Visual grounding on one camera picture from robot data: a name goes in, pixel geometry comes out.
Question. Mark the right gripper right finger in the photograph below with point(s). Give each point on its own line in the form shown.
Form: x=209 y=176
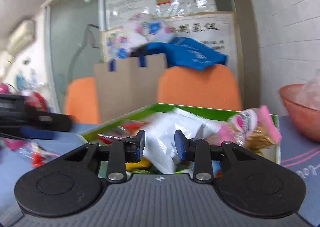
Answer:
x=198 y=152

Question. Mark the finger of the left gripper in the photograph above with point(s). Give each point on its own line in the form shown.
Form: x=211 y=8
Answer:
x=31 y=133
x=49 y=121

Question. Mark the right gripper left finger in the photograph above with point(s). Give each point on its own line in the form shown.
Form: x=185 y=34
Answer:
x=125 y=150

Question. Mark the dark red date packet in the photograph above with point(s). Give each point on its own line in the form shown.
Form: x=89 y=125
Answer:
x=128 y=128

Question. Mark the pink striped chip bag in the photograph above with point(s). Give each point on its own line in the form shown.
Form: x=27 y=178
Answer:
x=252 y=129

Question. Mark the yellow egg yolk pastry packet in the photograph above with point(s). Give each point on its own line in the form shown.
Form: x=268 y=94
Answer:
x=143 y=164

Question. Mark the green open cardboard box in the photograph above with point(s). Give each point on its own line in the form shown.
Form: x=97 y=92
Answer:
x=164 y=120

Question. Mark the pink thermos bottle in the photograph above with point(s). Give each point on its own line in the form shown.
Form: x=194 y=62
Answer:
x=4 y=89

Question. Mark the left orange chair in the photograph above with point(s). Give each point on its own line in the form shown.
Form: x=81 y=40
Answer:
x=81 y=101

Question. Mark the orange chair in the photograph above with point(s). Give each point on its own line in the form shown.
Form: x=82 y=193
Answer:
x=81 y=101
x=214 y=87

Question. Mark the brown cardboard sheet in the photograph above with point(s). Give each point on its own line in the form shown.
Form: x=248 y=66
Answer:
x=126 y=85

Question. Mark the right orange chair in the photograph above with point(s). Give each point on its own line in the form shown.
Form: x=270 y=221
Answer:
x=214 y=87

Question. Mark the air conditioner unit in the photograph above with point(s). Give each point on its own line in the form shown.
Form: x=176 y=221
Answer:
x=21 y=37

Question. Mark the blue fabric bag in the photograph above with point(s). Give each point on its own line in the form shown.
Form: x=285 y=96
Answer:
x=188 y=53

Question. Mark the floral cloth bundle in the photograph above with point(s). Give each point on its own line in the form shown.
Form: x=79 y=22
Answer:
x=137 y=31

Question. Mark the red plastic bowl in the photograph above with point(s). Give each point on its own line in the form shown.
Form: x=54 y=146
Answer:
x=305 y=119

